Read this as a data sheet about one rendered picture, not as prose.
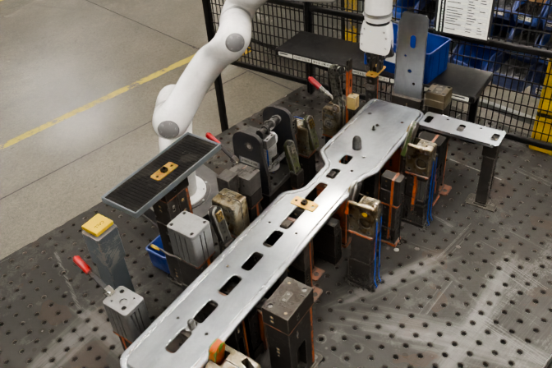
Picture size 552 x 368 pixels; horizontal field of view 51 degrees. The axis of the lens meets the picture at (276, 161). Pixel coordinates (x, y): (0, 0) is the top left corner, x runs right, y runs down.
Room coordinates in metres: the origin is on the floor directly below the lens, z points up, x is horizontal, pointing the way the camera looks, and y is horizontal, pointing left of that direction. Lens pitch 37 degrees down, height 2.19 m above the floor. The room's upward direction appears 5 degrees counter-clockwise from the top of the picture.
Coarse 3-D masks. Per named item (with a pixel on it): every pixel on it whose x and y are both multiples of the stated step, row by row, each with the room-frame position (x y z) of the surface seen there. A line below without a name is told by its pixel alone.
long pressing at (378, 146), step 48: (336, 144) 1.65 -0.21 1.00; (384, 144) 1.63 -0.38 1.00; (288, 192) 1.41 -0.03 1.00; (336, 192) 1.39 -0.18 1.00; (240, 240) 1.22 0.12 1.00; (288, 240) 1.20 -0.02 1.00; (192, 288) 1.05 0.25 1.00; (240, 288) 1.04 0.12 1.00; (144, 336) 0.91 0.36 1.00; (192, 336) 0.90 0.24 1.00
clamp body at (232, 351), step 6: (228, 348) 0.81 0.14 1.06; (228, 354) 0.80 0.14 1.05; (234, 354) 0.80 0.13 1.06; (240, 354) 0.80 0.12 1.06; (228, 360) 0.78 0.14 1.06; (234, 360) 0.78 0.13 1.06; (240, 360) 0.78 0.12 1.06; (246, 360) 0.78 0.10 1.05; (252, 360) 0.78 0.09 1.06; (210, 366) 0.77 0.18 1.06; (216, 366) 0.77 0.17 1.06; (222, 366) 0.77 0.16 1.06; (228, 366) 0.77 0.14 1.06; (234, 366) 0.76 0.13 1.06; (240, 366) 0.76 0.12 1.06; (246, 366) 0.78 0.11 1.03; (252, 366) 0.77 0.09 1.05; (258, 366) 0.76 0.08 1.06
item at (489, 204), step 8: (496, 136) 1.63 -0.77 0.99; (488, 152) 1.60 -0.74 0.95; (496, 152) 1.58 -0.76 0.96; (488, 160) 1.60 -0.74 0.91; (496, 160) 1.62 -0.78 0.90; (488, 168) 1.60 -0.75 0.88; (480, 176) 1.61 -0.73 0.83; (488, 176) 1.59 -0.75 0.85; (480, 184) 1.61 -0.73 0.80; (488, 184) 1.59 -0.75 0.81; (480, 192) 1.60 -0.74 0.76; (488, 192) 1.59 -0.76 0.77; (472, 200) 1.63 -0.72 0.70; (480, 200) 1.60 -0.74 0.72; (488, 200) 1.61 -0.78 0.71; (496, 200) 1.61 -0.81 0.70; (488, 208) 1.58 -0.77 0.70
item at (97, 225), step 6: (96, 216) 1.19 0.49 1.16; (102, 216) 1.19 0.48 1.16; (90, 222) 1.17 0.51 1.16; (96, 222) 1.17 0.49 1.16; (102, 222) 1.17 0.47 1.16; (108, 222) 1.17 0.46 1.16; (84, 228) 1.15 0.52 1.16; (90, 228) 1.15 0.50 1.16; (96, 228) 1.15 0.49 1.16; (102, 228) 1.14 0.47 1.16; (96, 234) 1.13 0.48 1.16
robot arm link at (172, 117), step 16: (224, 16) 1.70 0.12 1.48; (240, 16) 1.68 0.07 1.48; (224, 32) 1.62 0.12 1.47; (240, 32) 1.62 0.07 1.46; (208, 48) 1.66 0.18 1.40; (224, 48) 1.61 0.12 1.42; (240, 48) 1.61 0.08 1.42; (192, 64) 1.70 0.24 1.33; (208, 64) 1.67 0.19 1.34; (224, 64) 1.66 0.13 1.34; (192, 80) 1.68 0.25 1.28; (208, 80) 1.68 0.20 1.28; (176, 96) 1.66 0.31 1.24; (192, 96) 1.67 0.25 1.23; (160, 112) 1.64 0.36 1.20; (176, 112) 1.64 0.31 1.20; (192, 112) 1.66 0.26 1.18; (160, 128) 1.62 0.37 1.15; (176, 128) 1.62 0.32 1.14
